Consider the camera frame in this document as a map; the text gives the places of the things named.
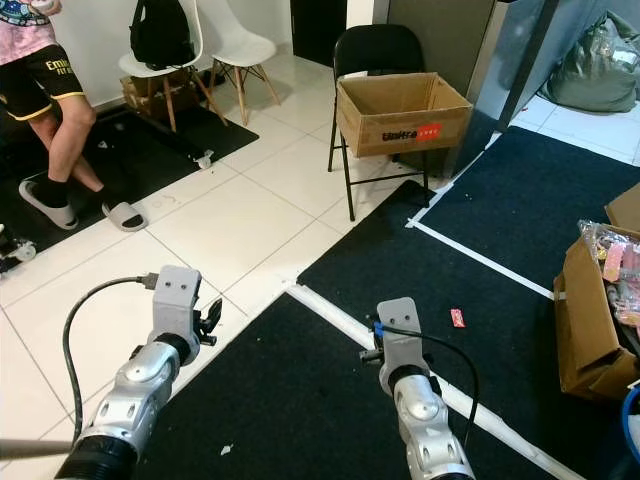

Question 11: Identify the brown cardboard rubbish box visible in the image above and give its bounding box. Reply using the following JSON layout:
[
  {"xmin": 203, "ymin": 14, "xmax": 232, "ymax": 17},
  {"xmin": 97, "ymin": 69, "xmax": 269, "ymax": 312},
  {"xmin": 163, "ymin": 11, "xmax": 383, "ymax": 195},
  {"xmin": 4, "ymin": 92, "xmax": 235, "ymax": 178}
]
[{"xmin": 553, "ymin": 228, "xmax": 640, "ymax": 403}]

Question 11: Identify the black carpet mat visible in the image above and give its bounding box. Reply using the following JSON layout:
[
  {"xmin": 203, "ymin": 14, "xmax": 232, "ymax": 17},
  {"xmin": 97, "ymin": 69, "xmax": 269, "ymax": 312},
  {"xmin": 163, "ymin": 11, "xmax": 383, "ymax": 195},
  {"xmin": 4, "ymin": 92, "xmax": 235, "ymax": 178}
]
[
  {"xmin": 0, "ymin": 105, "xmax": 259, "ymax": 251},
  {"xmin": 130, "ymin": 292, "xmax": 556, "ymax": 480},
  {"xmin": 415, "ymin": 125, "xmax": 640, "ymax": 291},
  {"xmin": 295, "ymin": 178, "xmax": 640, "ymax": 480}
]

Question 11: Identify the grey slide sandal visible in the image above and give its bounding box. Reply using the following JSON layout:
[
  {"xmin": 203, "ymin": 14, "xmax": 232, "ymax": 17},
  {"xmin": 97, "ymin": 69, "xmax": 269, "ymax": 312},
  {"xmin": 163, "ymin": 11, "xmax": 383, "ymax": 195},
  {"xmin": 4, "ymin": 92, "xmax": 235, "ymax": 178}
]
[
  {"xmin": 18, "ymin": 178, "xmax": 79, "ymax": 231},
  {"xmin": 102, "ymin": 198, "xmax": 149, "ymax": 233}
]

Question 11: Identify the grey pole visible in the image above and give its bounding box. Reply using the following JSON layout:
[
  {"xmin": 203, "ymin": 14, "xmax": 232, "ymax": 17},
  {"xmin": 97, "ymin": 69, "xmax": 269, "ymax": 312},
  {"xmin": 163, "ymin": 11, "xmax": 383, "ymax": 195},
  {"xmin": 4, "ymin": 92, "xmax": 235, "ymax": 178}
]
[{"xmin": 0, "ymin": 437, "xmax": 77, "ymax": 460}]

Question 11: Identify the cardboard box with red print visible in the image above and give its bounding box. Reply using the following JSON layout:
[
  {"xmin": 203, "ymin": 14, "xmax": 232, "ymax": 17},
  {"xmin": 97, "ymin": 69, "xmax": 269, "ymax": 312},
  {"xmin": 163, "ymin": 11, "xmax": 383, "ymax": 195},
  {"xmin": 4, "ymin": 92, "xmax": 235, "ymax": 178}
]
[{"xmin": 336, "ymin": 72, "xmax": 474, "ymax": 159}]

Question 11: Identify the clear plastic packaging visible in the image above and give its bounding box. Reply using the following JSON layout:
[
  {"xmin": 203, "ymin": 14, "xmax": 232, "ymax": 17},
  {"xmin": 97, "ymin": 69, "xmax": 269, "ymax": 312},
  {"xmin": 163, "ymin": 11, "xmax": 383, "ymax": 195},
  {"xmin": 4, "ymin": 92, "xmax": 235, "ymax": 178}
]
[{"xmin": 577, "ymin": 220, "xmax": 640, "ymax": 329}]

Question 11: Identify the white shell chair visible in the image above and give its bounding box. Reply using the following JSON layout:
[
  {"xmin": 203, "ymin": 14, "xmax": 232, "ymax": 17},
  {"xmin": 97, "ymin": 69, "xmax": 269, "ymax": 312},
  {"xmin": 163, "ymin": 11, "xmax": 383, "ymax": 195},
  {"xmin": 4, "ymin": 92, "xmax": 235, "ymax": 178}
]
[
  {"xmin": 117, "ymin": 0, "xmax": 226, "ymax": 131},
  {"xmin": 198, "ymin": 0, "xmax": 281, "ymax": 126}
]

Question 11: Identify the person in black shorts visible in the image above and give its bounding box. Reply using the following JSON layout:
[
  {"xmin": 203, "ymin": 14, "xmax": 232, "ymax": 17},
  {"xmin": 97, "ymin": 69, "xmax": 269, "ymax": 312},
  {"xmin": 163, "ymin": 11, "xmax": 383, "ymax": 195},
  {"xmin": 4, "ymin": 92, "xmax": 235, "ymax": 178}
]
[{"xmin": 0, "ymin": 0, "xmax": 136, "ymax": 216}]

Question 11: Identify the black folding chair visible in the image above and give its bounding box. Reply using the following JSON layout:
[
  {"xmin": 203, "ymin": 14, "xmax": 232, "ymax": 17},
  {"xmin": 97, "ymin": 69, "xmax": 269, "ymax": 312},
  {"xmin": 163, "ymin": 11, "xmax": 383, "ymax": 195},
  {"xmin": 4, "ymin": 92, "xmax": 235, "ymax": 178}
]
[{"xmin": 327, "ymin": 24, "xmax": 433, "ymax": 222}]

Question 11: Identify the black backpack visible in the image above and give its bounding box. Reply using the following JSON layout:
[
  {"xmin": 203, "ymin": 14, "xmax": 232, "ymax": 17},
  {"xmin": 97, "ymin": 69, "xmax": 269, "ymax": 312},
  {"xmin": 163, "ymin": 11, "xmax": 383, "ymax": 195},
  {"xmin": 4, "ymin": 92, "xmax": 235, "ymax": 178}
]
[{"xmin": 130, "ymin": 0, "xmax": 197, "ymax": 69}]

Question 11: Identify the grey partition panel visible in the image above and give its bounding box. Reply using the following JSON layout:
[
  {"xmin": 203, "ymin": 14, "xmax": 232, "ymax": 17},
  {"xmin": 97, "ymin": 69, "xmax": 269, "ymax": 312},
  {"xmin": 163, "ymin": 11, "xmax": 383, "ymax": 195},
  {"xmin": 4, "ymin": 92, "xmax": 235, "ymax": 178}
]
[{"xmin": 387, "ymin": 0, "xmax": 561, "ymax": 181}]

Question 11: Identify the grey-green stuffed sack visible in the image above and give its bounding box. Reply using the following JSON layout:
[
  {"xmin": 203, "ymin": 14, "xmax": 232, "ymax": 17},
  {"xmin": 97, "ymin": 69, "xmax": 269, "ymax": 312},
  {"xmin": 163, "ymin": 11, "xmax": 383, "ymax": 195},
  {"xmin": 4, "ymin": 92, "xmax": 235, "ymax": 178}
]
[{"xmin": 545, "ymin": 10, "xmax": 640, "ymax": 114}]

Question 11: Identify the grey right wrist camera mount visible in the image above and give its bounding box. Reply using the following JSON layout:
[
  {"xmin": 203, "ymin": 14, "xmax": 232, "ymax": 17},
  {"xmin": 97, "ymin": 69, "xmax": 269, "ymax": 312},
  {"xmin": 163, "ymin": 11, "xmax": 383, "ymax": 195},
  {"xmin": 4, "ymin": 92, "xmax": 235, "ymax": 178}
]
[{"xmin": 377, "ymin": 297, "xmax": 423, "ymax": 371}]

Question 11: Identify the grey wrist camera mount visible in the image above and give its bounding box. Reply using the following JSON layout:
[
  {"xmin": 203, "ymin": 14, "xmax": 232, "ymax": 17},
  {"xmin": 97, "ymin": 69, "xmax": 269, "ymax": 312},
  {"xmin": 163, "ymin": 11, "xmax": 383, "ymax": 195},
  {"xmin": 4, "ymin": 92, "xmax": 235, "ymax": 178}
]
[
  {"xmin": 377, "ymin": 297, "xmax": 423, "ymax": 371},
  {"xmin": 153, "ymin": 265, "xmax": 203, "ymax": 341}
]

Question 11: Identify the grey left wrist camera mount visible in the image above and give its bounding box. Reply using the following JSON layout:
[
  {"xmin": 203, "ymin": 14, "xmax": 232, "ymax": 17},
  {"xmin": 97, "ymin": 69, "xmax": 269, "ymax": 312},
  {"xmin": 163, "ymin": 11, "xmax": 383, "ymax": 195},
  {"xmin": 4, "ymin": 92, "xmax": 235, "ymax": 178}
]
[{"xmin": 153, "ymin": 265, "xmax": 203, "ymax": 341}]

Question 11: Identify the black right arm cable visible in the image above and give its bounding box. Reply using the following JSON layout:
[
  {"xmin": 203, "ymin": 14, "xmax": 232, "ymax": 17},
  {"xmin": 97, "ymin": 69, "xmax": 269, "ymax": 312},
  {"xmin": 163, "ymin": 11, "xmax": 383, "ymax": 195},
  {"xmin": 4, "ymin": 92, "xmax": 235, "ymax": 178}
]
[{"xmin": 372, "ymin": 322, "xmax": 482, "ymax": 451}]

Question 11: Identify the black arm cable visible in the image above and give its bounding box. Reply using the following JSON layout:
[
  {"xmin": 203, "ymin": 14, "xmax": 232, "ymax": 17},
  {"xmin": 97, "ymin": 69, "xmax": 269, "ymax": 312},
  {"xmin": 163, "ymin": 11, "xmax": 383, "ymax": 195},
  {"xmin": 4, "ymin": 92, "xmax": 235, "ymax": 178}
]
[
  {"xmin": 61, "ymin": 272, "xmax": 161, "ymax": 446},
  {"xmin": 372, "ymin": 322, "xmax": 482, "ymax": 451}
]

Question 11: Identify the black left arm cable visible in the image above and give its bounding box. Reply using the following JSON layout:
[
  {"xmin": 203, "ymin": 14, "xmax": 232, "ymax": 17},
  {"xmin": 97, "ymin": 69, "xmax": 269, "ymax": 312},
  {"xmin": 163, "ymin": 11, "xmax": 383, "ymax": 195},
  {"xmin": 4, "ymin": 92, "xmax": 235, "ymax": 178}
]
[{"xmin": 61, "ymin": 272, "xmax": 161, "ymax": 446}]

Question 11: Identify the blue hose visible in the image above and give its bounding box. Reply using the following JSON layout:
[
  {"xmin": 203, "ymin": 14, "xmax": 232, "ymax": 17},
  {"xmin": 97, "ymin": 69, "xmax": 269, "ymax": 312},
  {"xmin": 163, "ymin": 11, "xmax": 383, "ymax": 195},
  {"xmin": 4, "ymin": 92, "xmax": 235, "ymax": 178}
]
[{"xmin": 621, "ymin": 383, "xmax": 640, "ymax": 456}]

